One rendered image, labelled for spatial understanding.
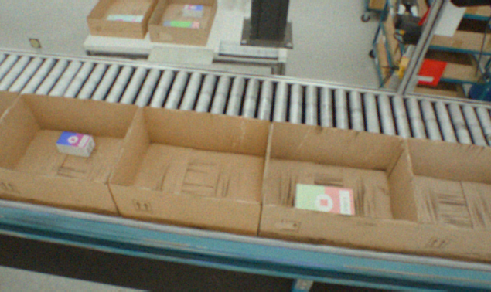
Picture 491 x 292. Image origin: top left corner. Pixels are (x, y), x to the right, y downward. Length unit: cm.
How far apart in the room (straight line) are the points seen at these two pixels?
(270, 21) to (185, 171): 96
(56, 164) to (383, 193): 103
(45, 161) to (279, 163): 75
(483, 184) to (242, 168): 79
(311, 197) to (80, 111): 76
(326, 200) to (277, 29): 107
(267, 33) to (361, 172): 95
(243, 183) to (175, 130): 27
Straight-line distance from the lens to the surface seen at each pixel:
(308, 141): 118
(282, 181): 119
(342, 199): 110
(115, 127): 130
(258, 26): 193
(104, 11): 227
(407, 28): 168
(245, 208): 97
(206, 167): 122
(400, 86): 181
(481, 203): 137
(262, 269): 115
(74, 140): 132
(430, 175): 135
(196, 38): 191
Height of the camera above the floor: 184
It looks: 49 degrees down
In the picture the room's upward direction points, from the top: 4 degrees clockwise
